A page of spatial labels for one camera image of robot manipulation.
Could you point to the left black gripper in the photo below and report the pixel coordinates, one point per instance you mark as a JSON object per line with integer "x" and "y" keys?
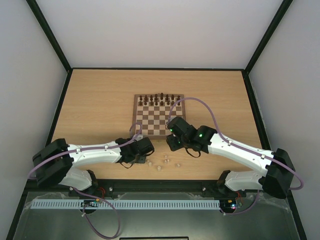
{"x": 142, "y": 160}

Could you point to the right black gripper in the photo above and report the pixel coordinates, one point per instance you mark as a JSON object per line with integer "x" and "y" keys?
{"x": 172, "y": 142}

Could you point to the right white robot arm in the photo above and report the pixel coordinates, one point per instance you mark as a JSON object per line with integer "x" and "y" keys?
{"x": 270, "y": 171}

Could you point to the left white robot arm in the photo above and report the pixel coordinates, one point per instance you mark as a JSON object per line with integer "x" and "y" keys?
{"x": 59, "y": 163}

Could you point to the wooden chess board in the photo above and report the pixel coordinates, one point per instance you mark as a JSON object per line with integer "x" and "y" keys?
{"x": 152, "y": 120}

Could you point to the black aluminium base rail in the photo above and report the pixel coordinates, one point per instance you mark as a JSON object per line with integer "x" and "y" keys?
{"x": 112, "y": 188}

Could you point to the white slotted cable duct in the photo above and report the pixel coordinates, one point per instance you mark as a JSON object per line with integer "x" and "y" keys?
{"x": 77, "y": 204}

